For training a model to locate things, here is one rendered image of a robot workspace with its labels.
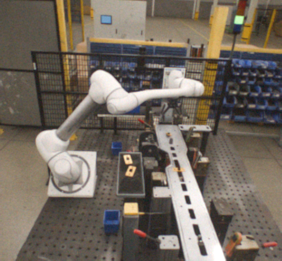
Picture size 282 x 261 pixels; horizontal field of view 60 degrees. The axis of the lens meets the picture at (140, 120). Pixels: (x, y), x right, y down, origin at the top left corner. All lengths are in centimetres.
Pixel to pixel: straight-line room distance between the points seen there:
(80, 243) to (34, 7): 282
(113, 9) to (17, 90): 495
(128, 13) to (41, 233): 713
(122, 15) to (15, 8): 488
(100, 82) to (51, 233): 97
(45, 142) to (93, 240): 70
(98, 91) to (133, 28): 669
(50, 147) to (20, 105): 237
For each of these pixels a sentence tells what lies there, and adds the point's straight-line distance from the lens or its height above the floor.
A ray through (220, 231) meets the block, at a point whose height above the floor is 90.
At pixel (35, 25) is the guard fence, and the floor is 165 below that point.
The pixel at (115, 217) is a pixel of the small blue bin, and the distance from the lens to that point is 172.
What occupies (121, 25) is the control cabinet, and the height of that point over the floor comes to 127.
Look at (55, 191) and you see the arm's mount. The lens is 193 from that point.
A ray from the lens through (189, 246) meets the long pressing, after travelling 129.
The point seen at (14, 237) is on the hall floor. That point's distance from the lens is 273.
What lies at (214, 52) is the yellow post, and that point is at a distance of 253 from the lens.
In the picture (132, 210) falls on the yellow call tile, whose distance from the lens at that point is 117.
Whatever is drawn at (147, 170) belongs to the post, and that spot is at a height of 109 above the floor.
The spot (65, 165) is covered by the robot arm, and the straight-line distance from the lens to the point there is 166.
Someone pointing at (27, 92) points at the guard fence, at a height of 73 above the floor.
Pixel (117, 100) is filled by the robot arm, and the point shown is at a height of 148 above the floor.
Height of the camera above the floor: 201
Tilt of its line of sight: 26 degrees down
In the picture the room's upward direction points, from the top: 3 degrees clockwise
